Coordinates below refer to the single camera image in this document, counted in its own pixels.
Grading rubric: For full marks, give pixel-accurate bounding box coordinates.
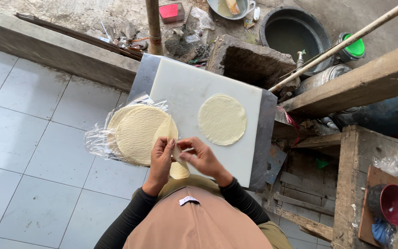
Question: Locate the person's left hand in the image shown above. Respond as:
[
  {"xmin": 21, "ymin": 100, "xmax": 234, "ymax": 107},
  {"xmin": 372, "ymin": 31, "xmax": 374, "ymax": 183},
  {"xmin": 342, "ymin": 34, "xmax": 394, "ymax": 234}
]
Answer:
[{"xmin": 143, "ymin": 136, "xmax": 177, "ymax": 196}]

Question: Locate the person's right hand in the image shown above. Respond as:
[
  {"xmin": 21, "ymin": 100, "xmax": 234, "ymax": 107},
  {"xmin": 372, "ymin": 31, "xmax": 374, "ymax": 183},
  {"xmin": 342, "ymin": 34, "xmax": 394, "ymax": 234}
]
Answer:
[{"xmin": 176, "ymin": 136, "xmax": 234, "ymax": 187}]

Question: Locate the round pale dough wrapper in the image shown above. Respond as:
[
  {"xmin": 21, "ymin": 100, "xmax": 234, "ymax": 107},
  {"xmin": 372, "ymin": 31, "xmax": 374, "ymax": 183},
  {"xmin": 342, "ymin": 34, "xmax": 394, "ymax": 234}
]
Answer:
[
  {"xmin": 152, "ymin": 115, "xmax": 191, "ymax": 180},
  {"xmin": 198, "ymin": 94, "xmax": 247, "ymax": 146}
]

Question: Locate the stack of round dough wrappers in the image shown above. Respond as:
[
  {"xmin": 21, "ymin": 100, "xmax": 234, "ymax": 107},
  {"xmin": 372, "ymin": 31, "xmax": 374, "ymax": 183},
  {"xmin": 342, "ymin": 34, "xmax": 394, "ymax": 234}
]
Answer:
[{"xmin": 107, "ymin": 105, "xmax": 179, "ymax": 167}]

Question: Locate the grey metal table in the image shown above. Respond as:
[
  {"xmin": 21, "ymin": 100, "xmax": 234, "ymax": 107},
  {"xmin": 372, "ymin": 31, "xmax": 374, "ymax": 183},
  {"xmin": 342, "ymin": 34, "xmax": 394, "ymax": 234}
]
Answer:
[{"xmin": 127, "ymin": 53, "xmax": 278, "ymax": 193}]

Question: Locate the person's brown headscarf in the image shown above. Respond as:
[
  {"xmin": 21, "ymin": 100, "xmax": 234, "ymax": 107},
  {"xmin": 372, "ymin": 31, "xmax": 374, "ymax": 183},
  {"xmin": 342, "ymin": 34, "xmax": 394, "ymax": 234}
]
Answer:
[{"xmin": 123, "ymin": 174, "xmax": 293, "ymax": 249}]

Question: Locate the clear plastic wrapper bag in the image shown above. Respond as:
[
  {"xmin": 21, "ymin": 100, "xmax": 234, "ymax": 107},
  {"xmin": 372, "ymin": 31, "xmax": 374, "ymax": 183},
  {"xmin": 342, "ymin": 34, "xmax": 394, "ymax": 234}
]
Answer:
[{"xmin": 84, "ymin": 93, "xmax": 170, "ymax": 169}]

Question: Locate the white plastic cutting board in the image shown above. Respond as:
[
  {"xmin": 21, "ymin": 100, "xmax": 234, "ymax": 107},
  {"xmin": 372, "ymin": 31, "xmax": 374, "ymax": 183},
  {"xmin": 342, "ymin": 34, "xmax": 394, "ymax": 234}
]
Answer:
[{"xmin": 149, "ymin": 57, "xmax": 264, "ymax": 189}]

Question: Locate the grey concrete trough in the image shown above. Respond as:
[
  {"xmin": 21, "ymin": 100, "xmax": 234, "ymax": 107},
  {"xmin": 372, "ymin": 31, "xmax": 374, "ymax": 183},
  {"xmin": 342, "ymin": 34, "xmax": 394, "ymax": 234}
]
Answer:
[{"xmin": 205, "ymin": 34, "xmax": 300, "ymax": 91}]

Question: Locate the wooden pallet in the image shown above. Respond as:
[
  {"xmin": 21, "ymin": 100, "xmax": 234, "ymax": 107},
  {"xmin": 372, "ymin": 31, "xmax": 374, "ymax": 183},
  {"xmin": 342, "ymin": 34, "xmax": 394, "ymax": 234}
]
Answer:
[{"xmin": 263, "ymin": 170, "xmax": 338, "ymax": 243}]

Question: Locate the metal water tap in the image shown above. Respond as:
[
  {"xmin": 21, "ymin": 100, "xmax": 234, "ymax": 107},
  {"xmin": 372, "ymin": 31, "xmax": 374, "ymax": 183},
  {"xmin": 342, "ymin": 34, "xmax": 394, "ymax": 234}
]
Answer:
[{"xmin": 295, "ymin": 50, "xmax": 307, "ymax": 71}]

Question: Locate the silver metal pot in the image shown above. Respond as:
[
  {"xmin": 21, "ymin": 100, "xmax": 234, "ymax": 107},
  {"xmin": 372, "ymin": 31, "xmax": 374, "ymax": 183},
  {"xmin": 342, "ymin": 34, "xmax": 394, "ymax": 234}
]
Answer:
[{"xmin": 294, "ymin": 64, "xmax": 353, "ymax": 97}]

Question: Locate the clear plastic scrap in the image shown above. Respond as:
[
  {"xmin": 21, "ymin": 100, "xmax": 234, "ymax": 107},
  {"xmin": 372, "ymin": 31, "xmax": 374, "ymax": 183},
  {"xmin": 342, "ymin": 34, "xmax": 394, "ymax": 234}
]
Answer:
[{"xmin": 190, "ymin": 6, "xmax": 216, "ymax": 31}]

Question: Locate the bundle of dark metal rods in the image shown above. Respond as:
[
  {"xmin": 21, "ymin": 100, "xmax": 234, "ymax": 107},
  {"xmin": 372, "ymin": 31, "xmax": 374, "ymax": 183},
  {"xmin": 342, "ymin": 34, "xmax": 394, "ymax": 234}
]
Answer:
[{"xmin": 15, "ymin": 12, "xmax": 144, "ymax": 62}]

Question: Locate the worn wooden bench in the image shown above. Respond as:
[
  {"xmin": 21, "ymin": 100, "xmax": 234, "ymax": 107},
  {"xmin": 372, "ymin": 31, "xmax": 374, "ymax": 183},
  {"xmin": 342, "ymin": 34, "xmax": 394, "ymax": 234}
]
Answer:
[{"xmin": 331, "ymin": 125, "xmax": 398, "ymax": 249}]

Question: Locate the metal basin with water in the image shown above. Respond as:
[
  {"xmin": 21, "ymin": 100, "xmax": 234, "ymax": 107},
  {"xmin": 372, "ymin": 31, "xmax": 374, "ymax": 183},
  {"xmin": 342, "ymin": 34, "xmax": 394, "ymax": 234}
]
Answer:
[{"xmin": 207, "ymin": 0, "xmax": 257, "ymax": 21}]

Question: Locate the grey box with red lid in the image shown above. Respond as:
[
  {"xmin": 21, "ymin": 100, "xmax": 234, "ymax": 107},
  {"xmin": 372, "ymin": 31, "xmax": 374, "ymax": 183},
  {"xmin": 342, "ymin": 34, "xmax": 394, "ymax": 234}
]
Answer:
[{"xmin": 158, "ymin": 2, "xmax": 185, "ymax": 24}]

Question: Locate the large black plastic tub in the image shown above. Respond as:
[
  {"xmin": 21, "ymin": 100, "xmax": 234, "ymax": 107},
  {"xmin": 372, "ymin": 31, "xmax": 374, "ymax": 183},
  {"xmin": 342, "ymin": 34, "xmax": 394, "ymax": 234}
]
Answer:
[{"xmin": 259, "ymin": 6, "xmax": 334, "ymax": 76}]

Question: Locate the wooden piece in basin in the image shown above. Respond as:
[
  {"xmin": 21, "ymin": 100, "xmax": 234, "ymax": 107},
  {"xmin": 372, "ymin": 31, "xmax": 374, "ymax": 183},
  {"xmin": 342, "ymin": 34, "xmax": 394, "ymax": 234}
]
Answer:
[{"xmin": 225, "ymin": 0, "xmax": 241, "ymax": 15}]

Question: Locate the brown wooden board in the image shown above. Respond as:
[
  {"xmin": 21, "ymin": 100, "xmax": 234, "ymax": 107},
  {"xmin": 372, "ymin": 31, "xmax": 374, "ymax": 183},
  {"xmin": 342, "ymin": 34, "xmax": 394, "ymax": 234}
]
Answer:
[{"xmin": 357, "ymin": 165, "xmax": 398, "ymax": 248}]

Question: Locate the rough wooden beam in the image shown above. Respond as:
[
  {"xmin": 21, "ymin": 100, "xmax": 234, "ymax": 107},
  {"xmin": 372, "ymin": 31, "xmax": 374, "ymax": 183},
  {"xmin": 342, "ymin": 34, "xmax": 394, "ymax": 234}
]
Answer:
[{"xmin": 278, "ymin": 38, "xmax": 398, "ymax": 120}]

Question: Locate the crumpled clear plastic bag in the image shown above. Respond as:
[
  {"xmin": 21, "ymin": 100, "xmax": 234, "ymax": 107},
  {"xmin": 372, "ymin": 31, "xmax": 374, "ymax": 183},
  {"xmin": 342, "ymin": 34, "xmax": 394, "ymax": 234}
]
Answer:
[{"xmin": 373, "ymin": 154, "xmax": 398, "ymax": 179}]

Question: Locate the jar with green lid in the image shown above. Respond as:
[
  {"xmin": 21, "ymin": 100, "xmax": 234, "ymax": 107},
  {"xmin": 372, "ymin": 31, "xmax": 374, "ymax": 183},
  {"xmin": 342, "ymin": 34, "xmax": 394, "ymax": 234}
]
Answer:
[{"xmin": 335, "ymin": 33, "xmax": 366, "ymax": 63}]

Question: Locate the blue plastic drum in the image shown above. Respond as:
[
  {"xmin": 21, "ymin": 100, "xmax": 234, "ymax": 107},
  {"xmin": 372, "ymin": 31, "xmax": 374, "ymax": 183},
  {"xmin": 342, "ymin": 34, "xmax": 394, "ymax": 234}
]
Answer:
[{"xmin": 333, "ymin": 93, "xmax": 398, "ymax": 136}]

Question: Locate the blue cloth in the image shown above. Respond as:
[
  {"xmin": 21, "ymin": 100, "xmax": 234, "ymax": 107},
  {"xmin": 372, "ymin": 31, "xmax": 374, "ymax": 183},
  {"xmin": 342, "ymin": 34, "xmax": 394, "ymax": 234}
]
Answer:
[{"xmin": 371, "ymin": 217, "xmax": 394, "ymax": 247}]

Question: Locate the dark red plastic bowl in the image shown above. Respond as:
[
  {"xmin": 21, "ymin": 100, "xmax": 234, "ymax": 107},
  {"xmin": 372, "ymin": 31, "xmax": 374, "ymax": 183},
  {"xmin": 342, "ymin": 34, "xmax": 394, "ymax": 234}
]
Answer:
[{"xmin": 367, "ymin": 184, "xmax": 398, "ymax": 227}]

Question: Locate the long bamboo stick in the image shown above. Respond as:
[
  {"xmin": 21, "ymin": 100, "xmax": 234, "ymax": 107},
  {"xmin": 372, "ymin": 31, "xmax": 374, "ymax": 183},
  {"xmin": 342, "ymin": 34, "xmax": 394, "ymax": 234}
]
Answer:
[{"xmin": 268, "ymin": 0, "xmax": 398, "ymax": 93}]

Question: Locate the red plastic string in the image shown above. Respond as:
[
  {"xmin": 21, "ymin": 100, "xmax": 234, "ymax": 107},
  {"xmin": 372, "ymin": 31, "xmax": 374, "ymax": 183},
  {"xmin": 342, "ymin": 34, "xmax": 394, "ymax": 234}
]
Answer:
[{"xmin": 276, "ymin": 105, "xmax": 302, "ymax": 146}]

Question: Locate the dark wire mesh net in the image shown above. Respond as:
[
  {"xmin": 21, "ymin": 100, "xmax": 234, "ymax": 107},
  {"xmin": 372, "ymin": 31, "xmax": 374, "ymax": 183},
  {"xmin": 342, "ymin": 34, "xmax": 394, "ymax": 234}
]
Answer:
[{"xmin": 164, "ymin": 26, "xmax": 211, "ymax": 64}]

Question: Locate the brown wooden post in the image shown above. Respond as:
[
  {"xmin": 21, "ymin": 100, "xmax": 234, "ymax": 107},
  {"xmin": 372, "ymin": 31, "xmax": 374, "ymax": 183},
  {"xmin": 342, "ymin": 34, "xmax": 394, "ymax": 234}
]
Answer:
[{"xmin": 145, "ymin": 0, "xmax": 165, "ymax": 56}]

